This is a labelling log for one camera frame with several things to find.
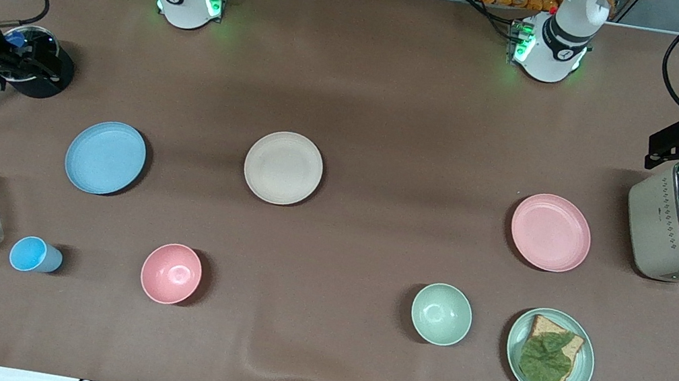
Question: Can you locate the pink bowl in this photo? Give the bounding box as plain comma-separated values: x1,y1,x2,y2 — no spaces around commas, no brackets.
137,238,207,310

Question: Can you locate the green plate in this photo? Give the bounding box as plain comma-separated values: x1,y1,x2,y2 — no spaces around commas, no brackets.
501,303,602,381

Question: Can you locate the brown table mat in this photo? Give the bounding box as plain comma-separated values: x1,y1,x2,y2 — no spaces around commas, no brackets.
0,0,679,381

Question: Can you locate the toast slice with crust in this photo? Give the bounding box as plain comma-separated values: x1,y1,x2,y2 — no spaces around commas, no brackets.
517,312,588,381

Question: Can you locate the green bowl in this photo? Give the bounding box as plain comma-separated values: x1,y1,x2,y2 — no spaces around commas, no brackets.
406,279,477,350

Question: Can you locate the green lettuce leaf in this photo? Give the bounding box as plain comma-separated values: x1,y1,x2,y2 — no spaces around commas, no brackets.
516,325,578,381

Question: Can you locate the beige plate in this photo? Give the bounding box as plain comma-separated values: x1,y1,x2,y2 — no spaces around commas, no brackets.
239,126,328,211

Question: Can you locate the blue cup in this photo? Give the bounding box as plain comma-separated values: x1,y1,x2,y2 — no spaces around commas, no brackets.
7,233,66,278

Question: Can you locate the black round pot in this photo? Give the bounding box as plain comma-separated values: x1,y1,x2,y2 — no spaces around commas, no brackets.
0,20,81,104

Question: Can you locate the pink plate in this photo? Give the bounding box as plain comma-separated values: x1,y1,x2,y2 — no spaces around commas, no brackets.
504,188,598,278

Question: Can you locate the blue plate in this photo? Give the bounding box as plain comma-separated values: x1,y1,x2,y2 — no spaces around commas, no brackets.
61,115,151,202

